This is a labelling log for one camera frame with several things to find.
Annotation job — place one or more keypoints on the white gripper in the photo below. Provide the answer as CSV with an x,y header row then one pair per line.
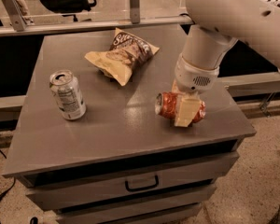
x,y
192,76

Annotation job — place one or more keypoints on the red coke can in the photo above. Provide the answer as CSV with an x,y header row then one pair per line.
x,y
166,103

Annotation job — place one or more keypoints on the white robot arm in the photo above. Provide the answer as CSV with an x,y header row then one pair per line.
x,y
218,25

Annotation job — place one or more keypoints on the white soda can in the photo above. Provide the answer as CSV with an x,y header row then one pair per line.
x,y
67,94

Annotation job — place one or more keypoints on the yellow brown chip bag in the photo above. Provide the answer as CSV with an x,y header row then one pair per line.
x,y
127,52

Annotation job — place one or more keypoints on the grey drawer cabinet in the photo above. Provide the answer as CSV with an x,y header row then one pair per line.
x,y
77,168

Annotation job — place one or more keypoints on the black drawer handle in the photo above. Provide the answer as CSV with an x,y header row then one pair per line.
x,y
141,184

